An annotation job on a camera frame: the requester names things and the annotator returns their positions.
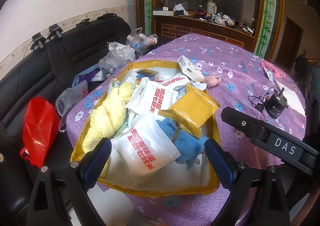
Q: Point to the red plastic bag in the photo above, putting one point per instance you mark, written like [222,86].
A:
[40,128]

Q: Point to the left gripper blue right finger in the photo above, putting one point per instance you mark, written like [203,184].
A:
[223,164]

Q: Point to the clear plastic bag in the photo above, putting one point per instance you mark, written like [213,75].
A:
[118,56]

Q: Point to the black electric motor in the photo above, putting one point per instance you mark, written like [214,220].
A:
[276,103]

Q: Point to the pink cloth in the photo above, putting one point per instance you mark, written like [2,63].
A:
[277,72]

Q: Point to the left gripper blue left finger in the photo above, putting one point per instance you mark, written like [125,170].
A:
[92,164]

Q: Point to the yellow fluffy cloth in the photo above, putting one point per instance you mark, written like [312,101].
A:
[108,118]

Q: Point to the black leather sofa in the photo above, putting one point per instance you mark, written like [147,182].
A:
[46,73]

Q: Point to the white blue desiccant packet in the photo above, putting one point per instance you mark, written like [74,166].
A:
[189,69]

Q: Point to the plastic bag with bottles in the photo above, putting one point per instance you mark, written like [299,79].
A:
[140,42]

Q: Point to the colourful sponge stack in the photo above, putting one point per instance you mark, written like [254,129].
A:
[150,74]

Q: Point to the white paper booklet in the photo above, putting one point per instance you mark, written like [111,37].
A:
[293,100]

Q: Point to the pink plush toy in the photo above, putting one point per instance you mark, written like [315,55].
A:
[212,80]

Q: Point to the small white printed packet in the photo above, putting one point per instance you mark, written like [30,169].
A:
[269,75]

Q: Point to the gold cardboard box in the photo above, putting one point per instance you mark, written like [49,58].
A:
[172,179]

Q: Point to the wooden cabinet with glass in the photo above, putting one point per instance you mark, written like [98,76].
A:
[251,24]

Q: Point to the yellow snack packet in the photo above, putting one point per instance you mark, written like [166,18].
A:
[192,110]

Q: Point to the blue fluffy cloth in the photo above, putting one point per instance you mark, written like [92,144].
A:
[188,145]

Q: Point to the white red-text snack packet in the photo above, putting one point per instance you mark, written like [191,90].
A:
[145,149]

